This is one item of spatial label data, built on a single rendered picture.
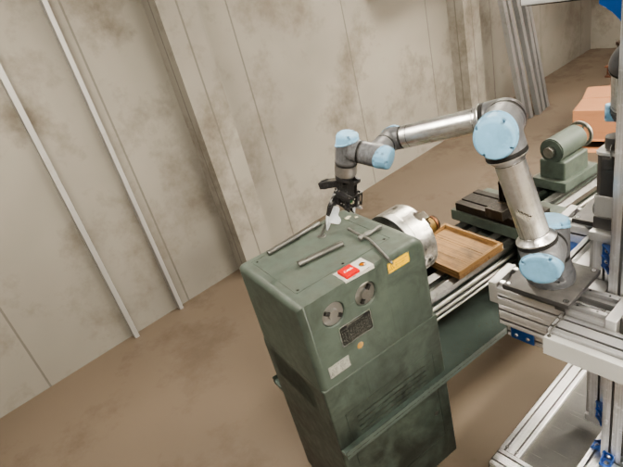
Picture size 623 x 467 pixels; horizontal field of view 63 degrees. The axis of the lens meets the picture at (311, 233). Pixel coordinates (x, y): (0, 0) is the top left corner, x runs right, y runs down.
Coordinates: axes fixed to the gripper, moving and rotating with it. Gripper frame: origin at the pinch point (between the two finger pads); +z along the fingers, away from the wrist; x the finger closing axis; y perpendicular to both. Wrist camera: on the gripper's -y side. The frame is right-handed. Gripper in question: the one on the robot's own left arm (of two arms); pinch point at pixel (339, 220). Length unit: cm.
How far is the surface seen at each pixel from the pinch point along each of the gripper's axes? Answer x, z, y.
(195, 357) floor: 1, 180, -132
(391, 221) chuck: 33.8, 17.2, 0.7
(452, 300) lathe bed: 53, 60, 26
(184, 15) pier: 98, -22, -227
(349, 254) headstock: 2.8, 15.5, 2.8
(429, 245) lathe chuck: 40.1, 24.9, 16.5
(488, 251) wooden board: 73, 40, 30
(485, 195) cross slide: 112, 37, 7
